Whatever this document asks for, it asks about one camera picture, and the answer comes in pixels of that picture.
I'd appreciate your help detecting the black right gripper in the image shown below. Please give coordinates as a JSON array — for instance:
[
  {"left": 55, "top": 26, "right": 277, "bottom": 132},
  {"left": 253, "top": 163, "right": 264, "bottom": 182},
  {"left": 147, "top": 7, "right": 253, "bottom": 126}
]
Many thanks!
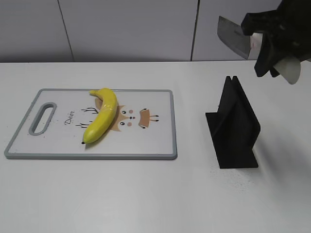
[{"left": 241, "top": 0, "right": 311, "bottom": 78}]

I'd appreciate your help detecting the white handled cleaver knife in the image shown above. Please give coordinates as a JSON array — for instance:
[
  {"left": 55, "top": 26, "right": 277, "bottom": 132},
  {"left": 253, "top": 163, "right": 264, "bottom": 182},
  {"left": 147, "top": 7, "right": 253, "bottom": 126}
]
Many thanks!
[{"left": 217, "top": 16, "right": 301, "bottom": 84}]

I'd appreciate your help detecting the yellow plastic banana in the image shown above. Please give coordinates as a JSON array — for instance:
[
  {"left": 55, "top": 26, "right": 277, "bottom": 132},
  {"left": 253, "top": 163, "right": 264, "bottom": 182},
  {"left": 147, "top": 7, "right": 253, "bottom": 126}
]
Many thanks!
[{"left": 82, "top": 88, "right": 118, "bottom": 144}]

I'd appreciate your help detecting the black knife stand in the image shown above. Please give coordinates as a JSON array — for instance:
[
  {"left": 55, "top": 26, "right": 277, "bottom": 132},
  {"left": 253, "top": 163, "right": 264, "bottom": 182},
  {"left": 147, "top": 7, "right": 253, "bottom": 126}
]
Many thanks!
[{"left": 206, "top": 76, "right": 260, "bottom": 169}]

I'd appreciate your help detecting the white grey cutting board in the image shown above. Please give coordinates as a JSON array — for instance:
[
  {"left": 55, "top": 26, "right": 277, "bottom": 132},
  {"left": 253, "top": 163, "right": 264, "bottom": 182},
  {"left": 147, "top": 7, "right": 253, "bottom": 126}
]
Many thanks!
[{"left": 4, "top": 88, "right": 177, "bottom": 160}]

